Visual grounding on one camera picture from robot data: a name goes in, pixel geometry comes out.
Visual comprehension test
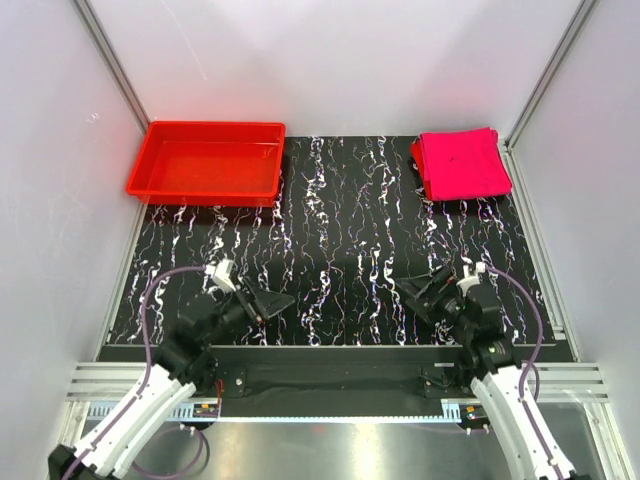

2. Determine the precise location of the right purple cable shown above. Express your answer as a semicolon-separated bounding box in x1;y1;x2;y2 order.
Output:
414;267;566;480

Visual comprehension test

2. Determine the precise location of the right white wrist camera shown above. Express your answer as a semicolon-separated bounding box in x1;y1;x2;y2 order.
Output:
456;262;487;297

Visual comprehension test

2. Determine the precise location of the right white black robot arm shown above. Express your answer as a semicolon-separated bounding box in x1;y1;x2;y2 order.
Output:
396;262;580;479

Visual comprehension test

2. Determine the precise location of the red plastic bin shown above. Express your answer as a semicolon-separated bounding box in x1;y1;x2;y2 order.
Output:
126;121;286;208

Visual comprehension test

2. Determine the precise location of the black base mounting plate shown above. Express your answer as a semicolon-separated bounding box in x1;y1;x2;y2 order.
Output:
159;344;511;416

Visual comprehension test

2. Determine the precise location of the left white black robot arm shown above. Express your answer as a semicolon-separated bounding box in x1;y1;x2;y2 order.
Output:
48;280;295;479

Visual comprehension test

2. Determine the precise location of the pink t shirt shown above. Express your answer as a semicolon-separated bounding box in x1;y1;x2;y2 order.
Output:
418;127;513;201

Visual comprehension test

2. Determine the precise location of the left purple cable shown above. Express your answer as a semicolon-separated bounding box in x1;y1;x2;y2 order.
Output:
62;265;211;480

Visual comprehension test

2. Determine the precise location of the purple cable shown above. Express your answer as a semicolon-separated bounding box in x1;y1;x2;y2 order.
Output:
62;265;211;480
414;267;566;480

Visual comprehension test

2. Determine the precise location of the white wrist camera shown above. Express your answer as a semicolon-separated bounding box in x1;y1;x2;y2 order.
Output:
204;258;237;293
456;262;487;297

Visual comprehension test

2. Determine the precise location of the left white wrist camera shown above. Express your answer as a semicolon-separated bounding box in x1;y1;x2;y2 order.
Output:
204;258;237;293

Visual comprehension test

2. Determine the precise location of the black marble pattern mat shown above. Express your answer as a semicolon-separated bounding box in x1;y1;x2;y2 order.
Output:
105;136;572;362

